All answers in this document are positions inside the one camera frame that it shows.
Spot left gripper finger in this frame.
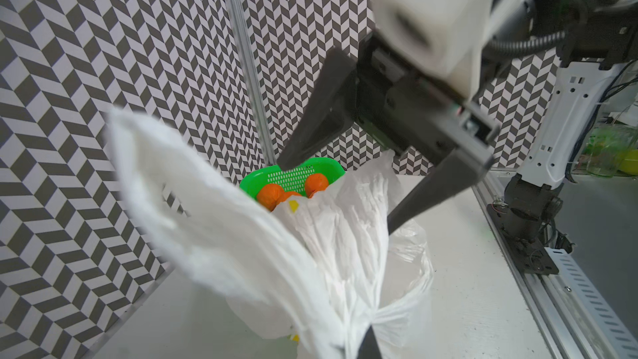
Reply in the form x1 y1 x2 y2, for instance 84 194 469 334
357 326 382 359

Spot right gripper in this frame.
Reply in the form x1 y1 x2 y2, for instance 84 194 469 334
277 32 499 234

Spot white plastic bag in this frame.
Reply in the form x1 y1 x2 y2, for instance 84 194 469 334
107 109 434 358

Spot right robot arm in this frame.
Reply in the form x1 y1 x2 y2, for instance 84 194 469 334
277 0 637 274

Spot orange right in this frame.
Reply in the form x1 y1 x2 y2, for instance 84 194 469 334
304 173 330 199

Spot green plastic basket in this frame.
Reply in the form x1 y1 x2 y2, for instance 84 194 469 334
239 157 346 199

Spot orange under finger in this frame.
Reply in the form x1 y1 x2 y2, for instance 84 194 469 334
279 191 301 203

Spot orange upper middle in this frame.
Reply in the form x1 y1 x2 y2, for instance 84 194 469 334
256 184 285 211

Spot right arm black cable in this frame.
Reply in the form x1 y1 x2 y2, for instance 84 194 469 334
480 0 638 63

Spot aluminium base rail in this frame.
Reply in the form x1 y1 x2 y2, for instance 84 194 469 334
473 172 637 358

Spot aluminium corner post right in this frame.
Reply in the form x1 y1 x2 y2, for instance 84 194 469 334
225 0 276 166

